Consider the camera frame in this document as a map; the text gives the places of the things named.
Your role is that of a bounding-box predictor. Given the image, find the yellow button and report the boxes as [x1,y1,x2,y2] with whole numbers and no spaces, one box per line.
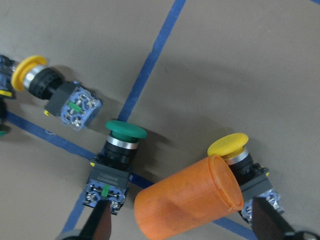
[207,133,285,225]
[11,55,103,131]

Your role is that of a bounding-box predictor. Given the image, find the green button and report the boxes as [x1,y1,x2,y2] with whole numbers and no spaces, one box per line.
[82,120,147,215]
[0,54,16,137]

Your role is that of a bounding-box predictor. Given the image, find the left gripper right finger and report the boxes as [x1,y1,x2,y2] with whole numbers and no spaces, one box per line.
[251,197,296,240]

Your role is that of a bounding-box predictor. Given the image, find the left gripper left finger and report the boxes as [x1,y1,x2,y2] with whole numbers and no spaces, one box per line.
[78,200,112,240]

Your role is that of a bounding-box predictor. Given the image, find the plain orange cylinder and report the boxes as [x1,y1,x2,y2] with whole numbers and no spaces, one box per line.
[134,155,244,240]

